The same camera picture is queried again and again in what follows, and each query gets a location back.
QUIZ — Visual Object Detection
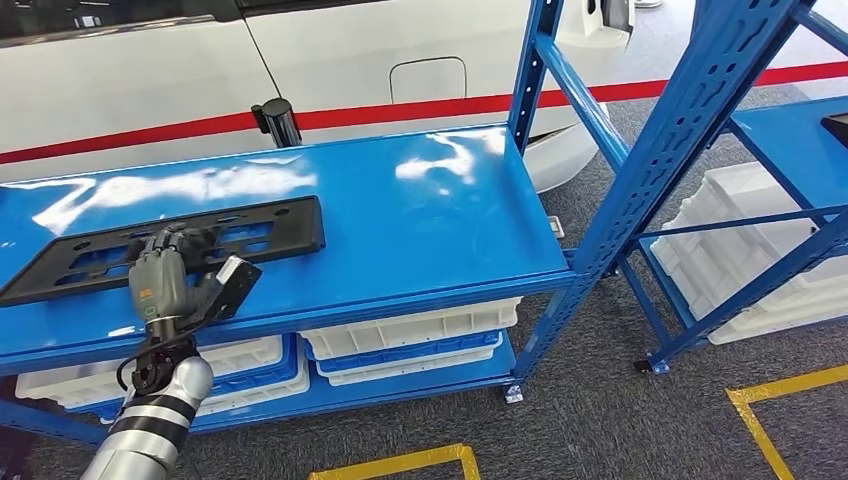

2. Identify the black stanchion post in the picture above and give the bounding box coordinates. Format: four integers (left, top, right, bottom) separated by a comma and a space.
249, 97, 303, 150

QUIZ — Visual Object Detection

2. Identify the white car with red stripe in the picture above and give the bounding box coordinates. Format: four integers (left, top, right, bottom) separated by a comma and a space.
0, 0, 639, 195

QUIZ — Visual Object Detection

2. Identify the blue plastic crate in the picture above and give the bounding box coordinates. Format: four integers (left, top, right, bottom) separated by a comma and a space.
304, 329, 505, 376
66, 333, 301, 425

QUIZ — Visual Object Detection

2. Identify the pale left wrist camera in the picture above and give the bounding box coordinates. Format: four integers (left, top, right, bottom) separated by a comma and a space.
190, 254, 264, 327

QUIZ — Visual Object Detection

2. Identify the yellow floor tape square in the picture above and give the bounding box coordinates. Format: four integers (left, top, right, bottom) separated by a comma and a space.
306, 442, 482, 480
725, 363, 848, 480

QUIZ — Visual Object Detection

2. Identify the black plastic part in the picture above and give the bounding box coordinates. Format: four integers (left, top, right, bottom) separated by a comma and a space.
820, 112, 848, 148

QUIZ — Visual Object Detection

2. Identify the black plastic bracket plate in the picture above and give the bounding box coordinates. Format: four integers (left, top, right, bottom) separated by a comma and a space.
0, 195, 327, 308

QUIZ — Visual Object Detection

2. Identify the white plastic crate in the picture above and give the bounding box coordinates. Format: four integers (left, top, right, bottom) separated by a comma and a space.
14, 334, 286, 410
705, 288, 848, 347
192, 357, 311, 417
316, 344, 498, 388
649, 160, 848, 323
299, 297, 525, 362

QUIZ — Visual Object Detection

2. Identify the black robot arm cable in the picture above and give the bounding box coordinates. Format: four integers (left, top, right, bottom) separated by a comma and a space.
115, 341, 177, 393

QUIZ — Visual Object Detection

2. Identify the blue metal shelf rack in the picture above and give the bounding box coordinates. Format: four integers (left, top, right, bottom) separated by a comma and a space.
0, 0, 819, 465
616, 0, 848, 377

